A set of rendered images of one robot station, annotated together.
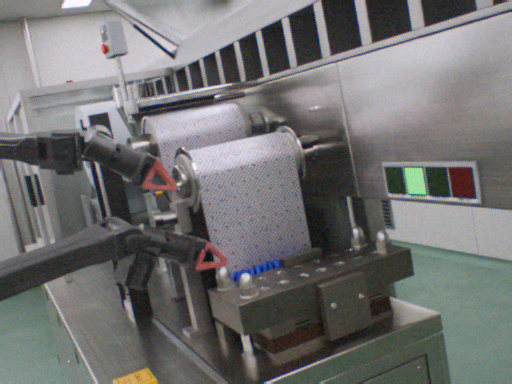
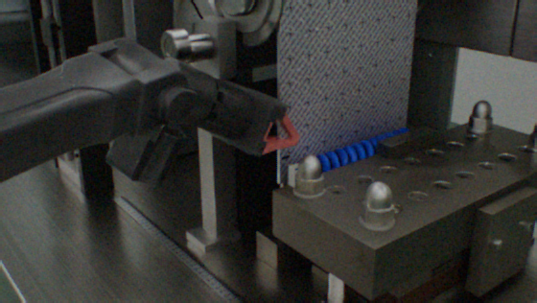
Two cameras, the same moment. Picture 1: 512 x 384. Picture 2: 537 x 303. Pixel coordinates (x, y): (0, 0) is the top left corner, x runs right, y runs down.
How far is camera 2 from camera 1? 0.67 m
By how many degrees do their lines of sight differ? 20
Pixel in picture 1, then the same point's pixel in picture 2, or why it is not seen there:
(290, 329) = (425, 278)
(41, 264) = not seen: outside the picture
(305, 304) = (456, 240)
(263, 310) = (406, 254)
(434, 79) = not seen: outside the picture
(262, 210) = (361, 57)
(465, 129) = not seen: outside the picture
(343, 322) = (499, 268)
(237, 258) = (312, 134)
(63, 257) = (29, 132)
